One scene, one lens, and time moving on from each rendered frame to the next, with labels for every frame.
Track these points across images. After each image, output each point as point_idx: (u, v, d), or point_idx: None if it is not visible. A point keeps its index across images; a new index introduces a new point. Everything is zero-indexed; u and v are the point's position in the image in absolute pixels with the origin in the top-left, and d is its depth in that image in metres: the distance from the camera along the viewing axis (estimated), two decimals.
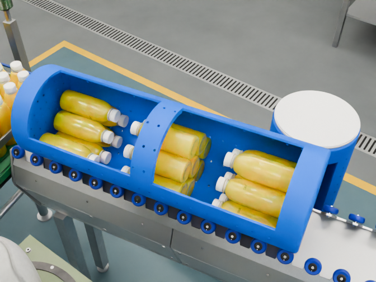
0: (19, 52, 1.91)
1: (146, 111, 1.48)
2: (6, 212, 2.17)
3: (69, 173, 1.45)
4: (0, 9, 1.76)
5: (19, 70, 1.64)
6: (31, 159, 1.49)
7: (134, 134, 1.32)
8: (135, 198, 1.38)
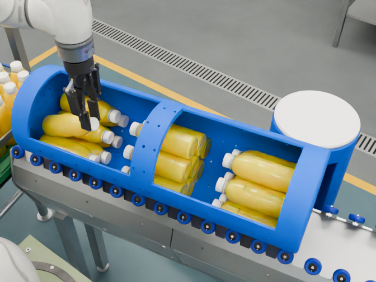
0: (19, 52, 1.91)
1: (146, 112, 1.48)
2: (6, 212, 2.17)
3: (69, 173, 1.45)
4: None
5: (19, 70, 1.64)
6: (31, 159, 1.49)
7: (134, 135, 1.32)
8: (135, 198, 1.38)
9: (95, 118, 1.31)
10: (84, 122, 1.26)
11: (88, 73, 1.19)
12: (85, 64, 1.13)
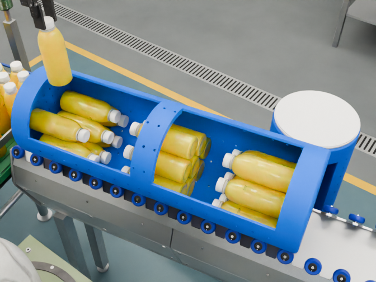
0: (19, 52, 1.91)
1: (146, 112, 1.48)
2: (6, 212, 2.17)
3: (69, 173, 1.45)
4: (0, 9, 1.76)
5: (19, 70, 1.64)
6: (31, 159, 1.49)
7: (134, 135, 1.32)
8: (135, 198, 1.38)
9: (88, 131, 1.38)
10: (36, 17, 1.15)
11: None
12: None
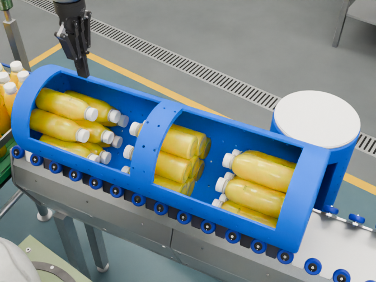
0: (19, 52, 1.91)
1: (146, 112, 1.48)
2: (6, 212, 2.17)
3: (69, 173, 1.45)
4: (0, 9, 1.76)
5: (19, 70, 1.64)
6: (31, 159, 1.49)
7: (134, 135, 1.32)
8: (135, 198, 1.38)
9: (88, 131, 1.37)
10: (80, 67, 1.24)
11: (80, 17, 1.15)
12: (76, 5, 1.09)
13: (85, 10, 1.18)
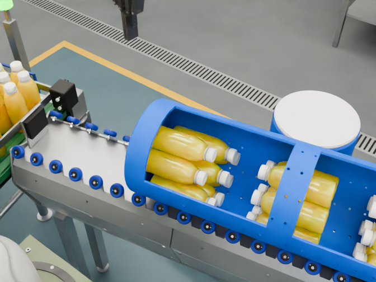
0: (19, 52, 1.91)
1: (261, 149, 1.36)
2: (6, 212, 2.17)
3: (72, 169, 1.44)
4: (0, 9, 1.76)
5: (19, 70, 1.64)
6: (31, 156, 1.49)
7: (262, 179, 1.21)
8: (137, 201, 1.38)
9: (207, 173, 1.26)
10: (136, 23, 1.02)
11: None
12: None
13: None
